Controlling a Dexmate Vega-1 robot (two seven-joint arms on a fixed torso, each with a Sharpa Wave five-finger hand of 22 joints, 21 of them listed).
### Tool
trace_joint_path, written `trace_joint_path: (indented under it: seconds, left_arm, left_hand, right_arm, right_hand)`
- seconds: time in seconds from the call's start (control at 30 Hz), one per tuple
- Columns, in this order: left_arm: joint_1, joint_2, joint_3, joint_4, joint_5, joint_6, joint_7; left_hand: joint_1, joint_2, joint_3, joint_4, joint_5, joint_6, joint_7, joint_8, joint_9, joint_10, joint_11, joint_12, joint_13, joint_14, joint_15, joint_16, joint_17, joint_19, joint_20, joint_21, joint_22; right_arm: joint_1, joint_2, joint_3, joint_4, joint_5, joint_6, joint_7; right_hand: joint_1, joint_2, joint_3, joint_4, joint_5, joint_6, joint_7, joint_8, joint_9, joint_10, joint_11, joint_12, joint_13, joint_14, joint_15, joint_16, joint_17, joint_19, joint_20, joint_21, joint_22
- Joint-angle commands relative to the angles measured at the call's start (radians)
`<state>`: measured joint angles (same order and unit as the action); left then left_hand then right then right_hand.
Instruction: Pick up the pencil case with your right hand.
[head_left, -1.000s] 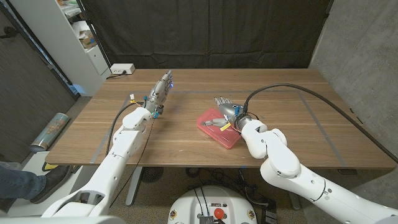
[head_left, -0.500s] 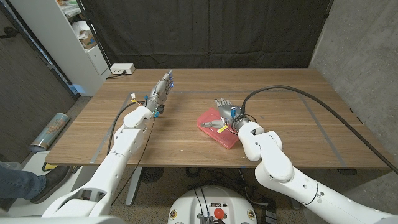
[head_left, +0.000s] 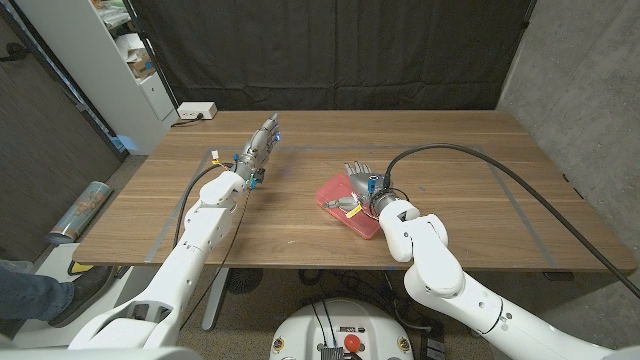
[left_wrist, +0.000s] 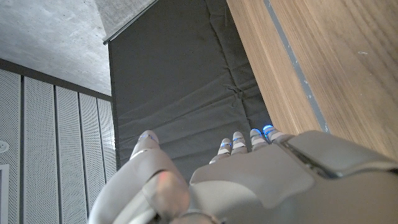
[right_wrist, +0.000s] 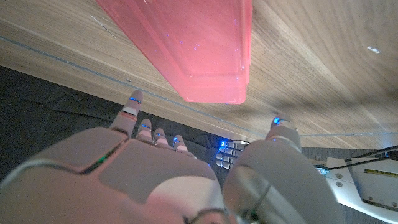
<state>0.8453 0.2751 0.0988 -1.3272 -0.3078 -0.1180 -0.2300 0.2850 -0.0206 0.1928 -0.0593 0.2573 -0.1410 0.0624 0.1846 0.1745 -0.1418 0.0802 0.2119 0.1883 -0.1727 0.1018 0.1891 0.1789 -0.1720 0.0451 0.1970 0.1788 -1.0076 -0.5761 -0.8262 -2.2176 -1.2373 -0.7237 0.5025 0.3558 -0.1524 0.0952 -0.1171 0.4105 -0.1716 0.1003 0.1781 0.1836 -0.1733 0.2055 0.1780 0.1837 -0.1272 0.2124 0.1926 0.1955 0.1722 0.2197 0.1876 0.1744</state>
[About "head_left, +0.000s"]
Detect white power strip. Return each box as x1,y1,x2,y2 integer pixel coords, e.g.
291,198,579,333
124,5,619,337
177,101,219,121

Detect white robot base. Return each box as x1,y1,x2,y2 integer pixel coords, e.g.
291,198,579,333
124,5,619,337
269,298,415,360

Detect white shelf cabinet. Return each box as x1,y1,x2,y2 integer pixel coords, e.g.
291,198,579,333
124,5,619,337
14,0,180,156

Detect grey table leg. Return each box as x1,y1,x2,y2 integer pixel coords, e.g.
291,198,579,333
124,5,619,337
201,267,230,332

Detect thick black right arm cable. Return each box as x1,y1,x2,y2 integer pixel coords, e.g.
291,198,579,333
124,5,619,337
383,143,640,300

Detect cardboard box with blue tape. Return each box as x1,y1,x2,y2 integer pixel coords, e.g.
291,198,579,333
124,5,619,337
128,52,156,79

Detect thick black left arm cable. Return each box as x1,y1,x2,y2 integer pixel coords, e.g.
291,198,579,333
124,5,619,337
172,162,236,249

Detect person's leg in jeans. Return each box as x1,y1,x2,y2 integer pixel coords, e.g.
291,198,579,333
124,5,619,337
0,267,75,322

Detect pink plastic pencil case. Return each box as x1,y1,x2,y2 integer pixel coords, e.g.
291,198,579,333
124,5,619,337
315,172,384,241

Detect round black fan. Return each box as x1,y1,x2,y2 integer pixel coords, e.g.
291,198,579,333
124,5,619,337
225,268,265,295

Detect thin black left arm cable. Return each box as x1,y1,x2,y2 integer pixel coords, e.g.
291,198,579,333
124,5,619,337
179,188,252,329

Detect dark grey shoe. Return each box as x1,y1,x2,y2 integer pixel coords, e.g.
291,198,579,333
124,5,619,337
47,265,115,329

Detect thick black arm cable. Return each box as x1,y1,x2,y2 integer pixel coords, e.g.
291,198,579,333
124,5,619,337
172,162,236,249
383,143,640,300

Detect white paper stack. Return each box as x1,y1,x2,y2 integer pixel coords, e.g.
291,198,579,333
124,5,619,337
114,32,147,64

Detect black door handle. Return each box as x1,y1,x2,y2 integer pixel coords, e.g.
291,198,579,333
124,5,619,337
0,42,31,64

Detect black fabric curtain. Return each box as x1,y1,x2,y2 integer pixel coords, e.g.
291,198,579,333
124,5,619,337
128,0,536,112

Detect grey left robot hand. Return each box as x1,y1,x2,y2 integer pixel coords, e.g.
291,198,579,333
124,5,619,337
233,112,281,191

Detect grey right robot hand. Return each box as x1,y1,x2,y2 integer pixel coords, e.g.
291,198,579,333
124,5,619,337
322,160,397,215

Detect tangled black cables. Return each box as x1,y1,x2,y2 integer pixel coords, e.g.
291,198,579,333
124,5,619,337
298,268,444,335

